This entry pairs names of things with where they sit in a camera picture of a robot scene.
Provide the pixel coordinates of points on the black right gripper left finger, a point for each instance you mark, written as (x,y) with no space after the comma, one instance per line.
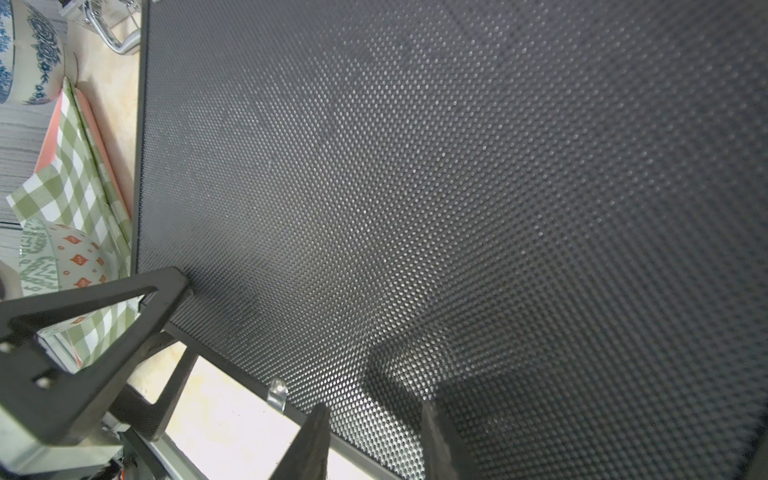
(307,456)

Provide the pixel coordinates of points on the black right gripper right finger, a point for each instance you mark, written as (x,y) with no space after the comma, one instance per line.
(446,455)

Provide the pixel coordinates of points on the medium black poker case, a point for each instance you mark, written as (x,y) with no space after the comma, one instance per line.
(547,218)

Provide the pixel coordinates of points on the green checkered cloth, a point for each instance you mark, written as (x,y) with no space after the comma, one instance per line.
(76,189)

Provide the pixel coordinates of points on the blue white ceramic bowl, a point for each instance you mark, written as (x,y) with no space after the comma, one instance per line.
(32,56)

